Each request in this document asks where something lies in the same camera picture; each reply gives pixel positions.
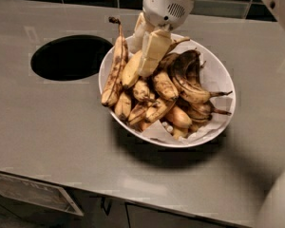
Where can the round black counter hole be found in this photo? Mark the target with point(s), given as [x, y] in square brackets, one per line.
[70, 58]

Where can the yellow banana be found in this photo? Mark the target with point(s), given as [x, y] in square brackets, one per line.
[178, 117]
[130, 73]

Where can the dark brown curved banana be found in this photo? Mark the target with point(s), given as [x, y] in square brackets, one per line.
[189, 92]

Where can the dark lower right banana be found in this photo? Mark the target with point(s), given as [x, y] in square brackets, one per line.
[201, 113]

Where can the yellow bottom banana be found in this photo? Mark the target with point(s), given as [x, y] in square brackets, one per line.
[178, 117]

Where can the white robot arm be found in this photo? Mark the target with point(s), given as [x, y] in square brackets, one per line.
[264, 96]

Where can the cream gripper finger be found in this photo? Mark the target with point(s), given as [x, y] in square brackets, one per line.
[154, 47]
[140, 37]

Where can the small lower left banana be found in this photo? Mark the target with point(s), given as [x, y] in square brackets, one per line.
[122, 108]

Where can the black cabinet handle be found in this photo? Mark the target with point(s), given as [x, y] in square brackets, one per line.
[106, 204]

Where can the white oval bowl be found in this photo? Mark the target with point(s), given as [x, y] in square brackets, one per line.
[192, 74]

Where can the spotted lower centre banana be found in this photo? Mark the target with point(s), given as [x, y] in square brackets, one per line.
[149, 112]

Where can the small spotted inner banana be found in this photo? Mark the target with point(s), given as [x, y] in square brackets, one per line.
[141, 91]

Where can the spotted middle banana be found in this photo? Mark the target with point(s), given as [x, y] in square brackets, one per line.
[162, 83]

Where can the yellow top banana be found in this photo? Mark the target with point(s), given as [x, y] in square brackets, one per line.
[130, 73]

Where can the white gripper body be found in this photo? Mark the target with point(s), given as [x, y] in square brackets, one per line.
[165, 8]

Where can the long spotted left banana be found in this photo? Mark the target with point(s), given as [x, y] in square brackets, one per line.
[113, 85]

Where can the framed sign on cabinet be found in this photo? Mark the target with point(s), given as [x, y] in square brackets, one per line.
[38, 193]

